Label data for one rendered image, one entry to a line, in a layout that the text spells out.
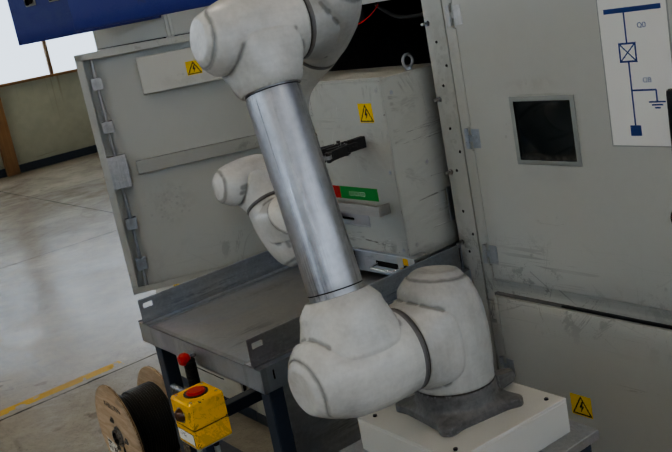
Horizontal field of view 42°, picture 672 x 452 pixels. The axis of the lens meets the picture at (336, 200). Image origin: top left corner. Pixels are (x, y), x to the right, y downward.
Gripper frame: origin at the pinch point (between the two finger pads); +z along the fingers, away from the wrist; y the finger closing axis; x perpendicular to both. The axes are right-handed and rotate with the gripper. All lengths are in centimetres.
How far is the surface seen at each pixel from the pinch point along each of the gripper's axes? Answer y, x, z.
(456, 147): 18.6, -4.9, 17.9
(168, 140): -66, 5, -18
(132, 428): -105, -95, -38
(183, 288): -42, -33, -36
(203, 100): -61, 15, -6
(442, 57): 18.7, 18.1, 17.9
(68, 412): -210, -123, -29
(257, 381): 15, -41, -50
